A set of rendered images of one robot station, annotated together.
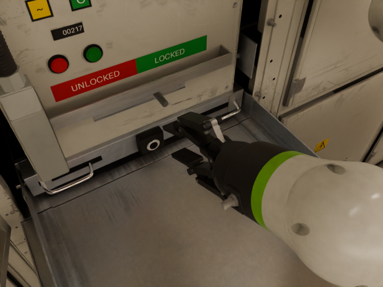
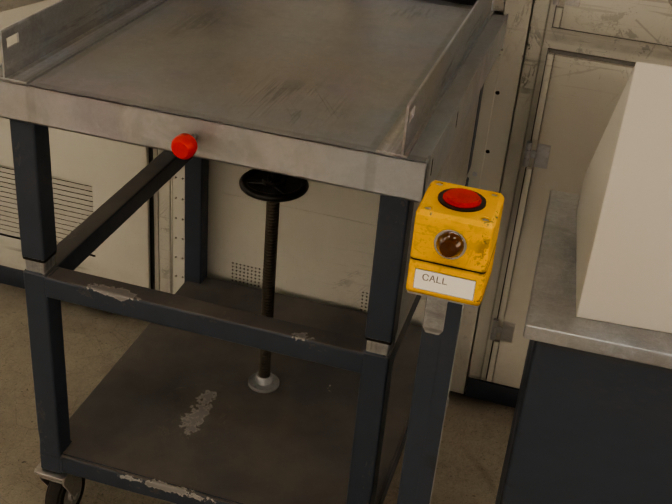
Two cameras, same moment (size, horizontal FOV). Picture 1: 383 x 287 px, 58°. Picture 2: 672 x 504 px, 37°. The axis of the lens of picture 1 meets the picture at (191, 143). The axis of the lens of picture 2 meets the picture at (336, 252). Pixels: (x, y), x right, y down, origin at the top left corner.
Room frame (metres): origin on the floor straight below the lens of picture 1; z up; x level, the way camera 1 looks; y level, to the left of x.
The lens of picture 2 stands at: (-0.77, -1.27, 1.36)
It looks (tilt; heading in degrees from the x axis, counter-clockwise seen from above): 30 degrees down; 46
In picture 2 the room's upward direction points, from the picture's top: 5 degrees clockwise
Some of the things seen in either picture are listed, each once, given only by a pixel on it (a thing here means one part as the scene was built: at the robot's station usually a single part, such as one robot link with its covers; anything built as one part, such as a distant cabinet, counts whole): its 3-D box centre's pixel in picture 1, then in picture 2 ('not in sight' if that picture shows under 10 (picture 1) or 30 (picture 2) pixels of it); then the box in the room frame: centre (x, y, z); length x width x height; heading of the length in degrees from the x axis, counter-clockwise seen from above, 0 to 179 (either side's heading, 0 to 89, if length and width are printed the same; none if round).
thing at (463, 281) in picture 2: not in sight; (455, 242); (-0.03, -0.69, 0.85); 0.08 x 0.08 x 0.10; 31
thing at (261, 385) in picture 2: not in sight; (264, 378); (0.22, -0.09, 0.18); 0.06 x 0.06 x 0.02
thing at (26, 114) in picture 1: (33, 127); not in sight; (0.38, 0.25, 1.09); 0.08 x 0.05 x 0.17; 31
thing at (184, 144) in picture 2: not in sight; (187, 143); (-0.09, -0.28, 0.82); 0.04 x 0.03 x 0.03; 31
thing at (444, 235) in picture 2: not in sight; (449, 247); (-0.07, -0.72, 0.87); 0.03 x 0.01 x 0.03; 121
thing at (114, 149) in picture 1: (143, 131); not in sight; (0.56, 0.11, 0.89); 0.54 x 0.05 x 0.06; 121
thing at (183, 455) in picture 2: not in sight; (270, 253); (0.22, -0.09, 0.46); 0.64 x 0.58 x 0.66; 31
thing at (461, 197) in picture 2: not in sight; (461, 202); (-0.03, -0.69, 0.90); 0.04 x 0.04 x 0.02
